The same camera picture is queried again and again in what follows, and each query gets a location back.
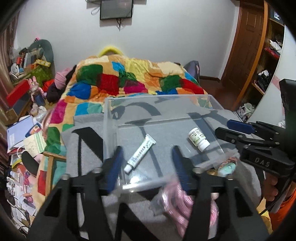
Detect mint green lotion bottle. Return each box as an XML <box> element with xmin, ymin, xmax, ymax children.
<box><xmin>217</xmin><ymin>157</ymin><xmax>238</xmax><ymax>177</ymax></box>

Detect white medicine bottle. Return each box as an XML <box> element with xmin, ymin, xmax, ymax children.
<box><xmin>188</xmin><ymin>128</ymin><xmax>210</xmax><ymax>152</ymax></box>

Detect pink rope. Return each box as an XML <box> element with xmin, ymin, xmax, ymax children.
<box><xmin>150</xmin><ymin>180</ymin><xmax>219</xmax><ymax>238</ymax></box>

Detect white ointment tube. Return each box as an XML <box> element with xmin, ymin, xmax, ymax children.
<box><xmin>124</xmin><ymin>134</ymin><xmax>156</xmax><ymax>174</ymax></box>

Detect right hand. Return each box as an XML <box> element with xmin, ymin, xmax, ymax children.
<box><xmin>262</xmin><ymin>173</ymin><xmax>278</xmax><ymax>201</ymax></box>

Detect grey black patterned blanket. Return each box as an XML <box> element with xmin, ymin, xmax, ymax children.
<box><xmin>60</xmin><ymin>108</ymin><xmax>263</xmax><ymax>241</ymax></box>

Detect clear plastic storage bin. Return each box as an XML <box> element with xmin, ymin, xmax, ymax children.
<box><xmin>102</xmin><ymin>93</ymin><xmax>226</xmax><ymax>194</ymax></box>

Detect brown wooden door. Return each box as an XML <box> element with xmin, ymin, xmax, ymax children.
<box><xmin>222</xmin><ymin>1</ymin><xmax>267</xmax><ymax>111</ymax></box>

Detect purple backpack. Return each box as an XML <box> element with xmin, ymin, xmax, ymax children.
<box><xmin>184</xmin><ymin>60</ymin><xmax>200</xmax><ymax>83</ymax></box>

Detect colourful patchwork quilt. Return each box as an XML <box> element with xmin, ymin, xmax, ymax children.
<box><xmin>31</xmin><ymin>55</ymin><xmax>213</xmax><ymax>204</ymax></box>

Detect wooden shelf unit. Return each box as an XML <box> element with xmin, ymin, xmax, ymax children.
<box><xmin>235</xmin><ymin>1</ymin><xmax>285</xmax><ymax>121</ymax></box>

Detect blue white booklet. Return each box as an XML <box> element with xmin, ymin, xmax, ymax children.
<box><xmin>6</xmin><ymin>115</ymin><xmax>34</xmax><ymax>152</ymax></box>

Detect pink bunny toy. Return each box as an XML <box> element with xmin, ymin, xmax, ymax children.
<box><xmin>28</xmin><ymin>76</ymin><xmax>46</xmax><ymax>106</ymax></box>

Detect yellow plush pillow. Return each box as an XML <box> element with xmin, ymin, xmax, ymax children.
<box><xmin>98</xmin><ymin>46</ymin><xmax>123</xmax><ymax>57</ymax></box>

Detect red box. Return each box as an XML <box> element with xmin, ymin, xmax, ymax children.
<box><xmin>6</xmin><ymin>79</ymin><xmax>30</xmax><ymax>107</ymax></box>

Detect green grey plush cushion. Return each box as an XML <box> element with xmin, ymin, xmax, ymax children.
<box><xmin>28</xmin><ymin>39</ymin><xmax>55</xmax><ymax>70</ymax></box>

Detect striped pink curtain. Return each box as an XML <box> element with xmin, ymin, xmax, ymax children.
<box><xmin>0</xmin><ymin>14</ymin><xmax>20</xmax><ymax>121</ymax></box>

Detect wall mounted monitor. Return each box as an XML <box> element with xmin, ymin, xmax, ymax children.
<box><xmin>100</xmin><ymin>0</ymin><xmax>133</xmax><ymax>20</ymax></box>

